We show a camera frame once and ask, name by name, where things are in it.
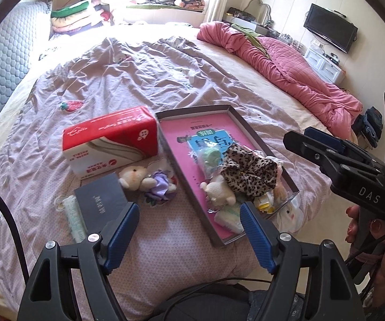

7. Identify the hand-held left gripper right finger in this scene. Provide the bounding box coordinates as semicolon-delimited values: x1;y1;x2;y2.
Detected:
239;201;367;321

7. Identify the white printed cloth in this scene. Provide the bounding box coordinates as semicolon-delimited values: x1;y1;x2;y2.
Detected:
276;196;302;233

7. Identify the small yellow packet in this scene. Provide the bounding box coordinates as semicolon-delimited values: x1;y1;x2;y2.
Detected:
254;196;276;213

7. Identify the black cable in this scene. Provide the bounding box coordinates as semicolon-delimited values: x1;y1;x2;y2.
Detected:
0;174;29;285

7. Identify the black white patterned pillow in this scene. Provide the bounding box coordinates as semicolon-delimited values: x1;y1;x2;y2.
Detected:
39;37;59;61

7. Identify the pile of jeans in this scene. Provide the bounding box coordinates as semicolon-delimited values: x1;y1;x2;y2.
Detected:
351;106;383;148

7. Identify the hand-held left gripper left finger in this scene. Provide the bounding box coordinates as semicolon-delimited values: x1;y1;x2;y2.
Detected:
17;201;140;321

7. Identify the cream plush toy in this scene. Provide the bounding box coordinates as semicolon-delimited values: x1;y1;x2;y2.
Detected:
201;174;236;208

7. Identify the pink quilted blanket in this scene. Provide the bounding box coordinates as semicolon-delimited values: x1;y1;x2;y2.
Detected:
197;21;363;141

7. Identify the black flat television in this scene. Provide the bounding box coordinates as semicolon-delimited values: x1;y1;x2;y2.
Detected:
303;3;358;54

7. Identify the red tissue pack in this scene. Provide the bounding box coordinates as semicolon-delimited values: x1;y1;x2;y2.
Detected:
62;105;160;178

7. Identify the shallow grey box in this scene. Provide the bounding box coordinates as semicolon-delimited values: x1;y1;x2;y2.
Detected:
155;105;300;248

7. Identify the heart-shaped mirror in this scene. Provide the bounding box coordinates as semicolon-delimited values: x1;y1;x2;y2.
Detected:
246;0;273;25

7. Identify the green cloth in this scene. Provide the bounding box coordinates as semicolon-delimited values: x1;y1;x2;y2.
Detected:
231;23;270;57

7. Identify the stack of folded blankets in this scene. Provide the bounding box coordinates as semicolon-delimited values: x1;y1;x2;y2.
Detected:
50;0;114;36

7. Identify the green item in clear packet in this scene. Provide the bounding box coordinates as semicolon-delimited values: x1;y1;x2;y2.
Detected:
196;147;226;178

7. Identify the dark grey box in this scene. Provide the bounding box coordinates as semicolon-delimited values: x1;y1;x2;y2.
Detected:
74;172;129;233

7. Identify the grey quilted headboard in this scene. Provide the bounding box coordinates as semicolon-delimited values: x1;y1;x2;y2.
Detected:
0;0;53;151

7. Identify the white drawer cabinet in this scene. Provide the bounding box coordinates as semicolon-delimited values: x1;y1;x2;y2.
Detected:
304;47;347;84

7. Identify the pale green wipes pack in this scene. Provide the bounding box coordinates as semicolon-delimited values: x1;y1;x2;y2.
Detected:
61;196;88;244

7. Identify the black case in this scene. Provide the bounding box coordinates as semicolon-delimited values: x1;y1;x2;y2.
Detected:
226;7;256;21

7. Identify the leopard print scrunchie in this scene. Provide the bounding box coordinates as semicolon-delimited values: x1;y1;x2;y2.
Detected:
220;143;279;197

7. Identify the orange black patterned blanket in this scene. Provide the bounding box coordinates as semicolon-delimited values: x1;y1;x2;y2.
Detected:
174;0;206;10

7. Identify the pale green tissue packet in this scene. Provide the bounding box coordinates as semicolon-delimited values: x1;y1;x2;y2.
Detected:
214;205;245;234

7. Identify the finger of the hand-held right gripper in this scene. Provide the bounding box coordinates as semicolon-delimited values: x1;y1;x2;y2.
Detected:
304;126;347;152
283;130;345;176

